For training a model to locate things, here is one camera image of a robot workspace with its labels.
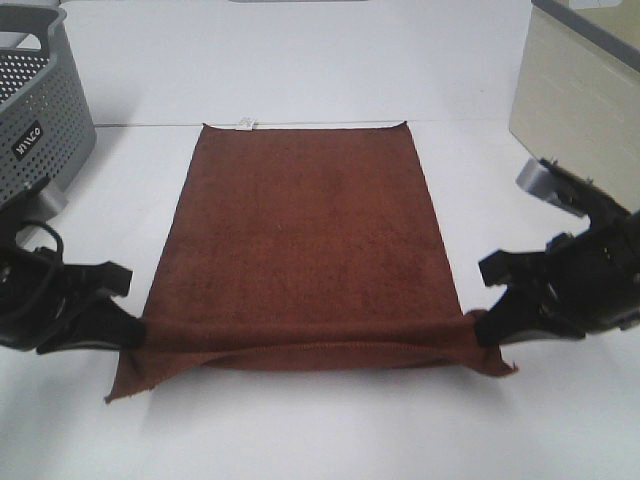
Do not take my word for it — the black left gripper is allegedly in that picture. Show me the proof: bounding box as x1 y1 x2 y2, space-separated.
1 220 146 354

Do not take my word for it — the grey perforated plastic basket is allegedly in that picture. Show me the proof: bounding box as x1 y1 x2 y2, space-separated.
1 4 96 203

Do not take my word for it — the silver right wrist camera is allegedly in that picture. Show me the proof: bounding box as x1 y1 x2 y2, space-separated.
516 158 608 218

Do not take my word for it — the brown towel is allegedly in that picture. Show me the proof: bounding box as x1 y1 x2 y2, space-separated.
110 124 512 400

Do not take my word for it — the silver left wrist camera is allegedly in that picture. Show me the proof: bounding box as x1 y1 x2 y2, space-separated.
24 177 68 222

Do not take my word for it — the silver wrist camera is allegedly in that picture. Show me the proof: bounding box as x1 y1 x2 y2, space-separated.
516 158 608 218
24 177 68 222

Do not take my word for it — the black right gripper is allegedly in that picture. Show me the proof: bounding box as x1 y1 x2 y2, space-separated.
474 205 639 346

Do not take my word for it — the beige storage box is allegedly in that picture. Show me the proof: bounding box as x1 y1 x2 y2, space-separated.
509 1 639 211

